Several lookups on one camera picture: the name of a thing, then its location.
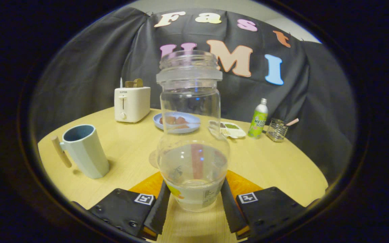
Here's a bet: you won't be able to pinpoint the brown food pieces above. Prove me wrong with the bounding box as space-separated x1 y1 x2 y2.
159 116 190 129

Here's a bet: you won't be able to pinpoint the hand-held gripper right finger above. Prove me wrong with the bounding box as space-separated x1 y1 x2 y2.
220 170 307 240

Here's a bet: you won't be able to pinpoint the clear glass juice bottle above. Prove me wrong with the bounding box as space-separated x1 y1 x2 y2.
156 50 231 212

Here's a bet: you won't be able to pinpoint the black backdrop cloth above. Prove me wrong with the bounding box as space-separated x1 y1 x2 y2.
29 7 357 184

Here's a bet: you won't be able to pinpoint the round cork coaster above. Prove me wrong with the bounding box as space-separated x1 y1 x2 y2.
148 150 160 169

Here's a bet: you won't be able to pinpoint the green soda bottle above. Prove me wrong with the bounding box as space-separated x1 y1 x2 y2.
248 98 268 139

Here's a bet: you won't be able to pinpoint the wooden table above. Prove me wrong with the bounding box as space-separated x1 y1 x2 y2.
38 107 329 243

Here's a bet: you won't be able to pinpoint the white divided dish with beans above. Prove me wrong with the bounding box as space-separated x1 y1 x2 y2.
209 120 247 139

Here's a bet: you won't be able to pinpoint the pale blue cup wooden handle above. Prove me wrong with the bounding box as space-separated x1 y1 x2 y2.
51 124 110 179

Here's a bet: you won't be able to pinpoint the brown toast slices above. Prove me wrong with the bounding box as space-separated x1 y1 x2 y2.
125 78 144 89

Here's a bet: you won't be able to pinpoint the white toaster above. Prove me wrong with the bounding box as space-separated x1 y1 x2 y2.
114 86 151 123

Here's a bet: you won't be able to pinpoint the small clear glass holder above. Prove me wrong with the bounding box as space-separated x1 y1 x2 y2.
266 118 288 142

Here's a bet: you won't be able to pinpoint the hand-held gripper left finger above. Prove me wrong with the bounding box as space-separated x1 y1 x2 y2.
87 171 171 241

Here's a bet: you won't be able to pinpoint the blue plate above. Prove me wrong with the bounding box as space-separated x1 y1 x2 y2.
153 112 201 134

